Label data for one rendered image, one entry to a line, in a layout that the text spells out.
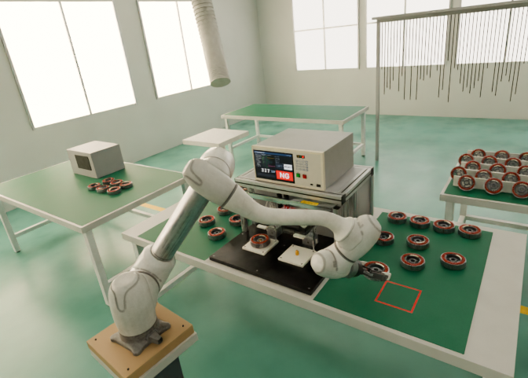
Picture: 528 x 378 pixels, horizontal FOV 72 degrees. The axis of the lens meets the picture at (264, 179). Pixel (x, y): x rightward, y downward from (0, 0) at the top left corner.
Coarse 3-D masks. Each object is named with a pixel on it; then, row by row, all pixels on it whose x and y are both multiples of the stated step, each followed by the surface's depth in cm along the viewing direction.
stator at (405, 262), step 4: (404, 256) 182; (408, 256) 183; (412, 256) 183; (416, 256) 181; (420, 256) 181; (404, 260) 179; (408, 260) 183; (412, 260) 181; (416, 260) 182; (420, 260) 178; (424, 260) 178; (404, 264) 178; (408, 264) 177; (412, 264) 176; (416, 264) 176; (420, 264) 175; (424, 264) 177; (408, 268) 177; (412, 268) 176; (416, 268) 175; (420, 268) 176
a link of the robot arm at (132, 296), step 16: (128, 272) 146; (112, 288) 140; (128, 288) 139; (144, 288) 143; (112, 304) 139; (128, 304) 138; (144, 304) 142; (128, 320) 140; (144, 320) 143; (128, 336) 143
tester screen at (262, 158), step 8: (256, 152) 202; (264, 152) 199; (256, 160) 204; (264, 160) 201; (272, 160) 198; (280, 160) 194; (288, 160) 191; (256, 168) 206; (272, 168) 200; (264, 176) 205
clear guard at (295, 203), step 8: (296, 200) 190; (312, 200) 188; (280, 208) 183; (288, 208) 183; (296, 208) 182; (304, 208) 181; (312, 208) 180; (320, 208) 179; (328, 208) 178; (288, 232) 171; (296, 232) 169; (304, 232) 167; (312, 232) 165
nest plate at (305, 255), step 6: (294, 246) 202; (288, 252) 197; (294, 252) 196; (300, 252) 196; (306, 252) 195; (312, 252) 195; (282, 258) 193; (288, 258) 192; (294, 258) 192; (300, 258) 191; (306, 258) 190; (294, 264) 188; (300, 264) 186
